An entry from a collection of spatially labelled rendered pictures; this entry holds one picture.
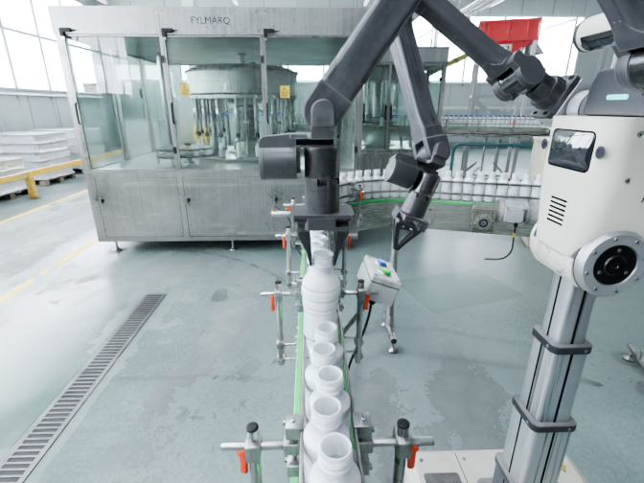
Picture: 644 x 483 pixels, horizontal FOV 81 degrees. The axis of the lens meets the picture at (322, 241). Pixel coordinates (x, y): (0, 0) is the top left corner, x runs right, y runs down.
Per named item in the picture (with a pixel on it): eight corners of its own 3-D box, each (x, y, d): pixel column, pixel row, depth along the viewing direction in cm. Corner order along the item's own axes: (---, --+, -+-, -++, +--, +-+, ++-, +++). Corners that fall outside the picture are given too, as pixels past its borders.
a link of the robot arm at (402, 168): (451, 144, 88) (431, 154, 96) (407, 126, 85) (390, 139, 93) (440, 192, 86) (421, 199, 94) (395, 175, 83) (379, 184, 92)
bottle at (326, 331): (342, 417, 67) (344, 337, 61) (308, 416, 67) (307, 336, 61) (342, 393, 72) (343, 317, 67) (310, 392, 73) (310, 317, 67)
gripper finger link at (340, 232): (348, 272, 64) (349, 218, 60) (306, 272, 63) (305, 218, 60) (345, 257, 70) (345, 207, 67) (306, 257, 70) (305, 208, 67)
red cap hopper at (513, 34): (458, 194, 695) (479, 20, 601) (456, 186, 760) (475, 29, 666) (513, 196, 671) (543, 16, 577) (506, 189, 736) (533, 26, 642)
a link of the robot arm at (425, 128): (411, -23, 87) (390, 9, 98) (388, -22, 86) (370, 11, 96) (459, 156, 87) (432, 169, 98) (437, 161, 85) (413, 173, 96)
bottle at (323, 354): (316, 451, 60) (315, 365, 55) (299, 425, 65) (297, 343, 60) (348, 436, 63) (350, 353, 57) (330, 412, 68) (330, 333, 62)
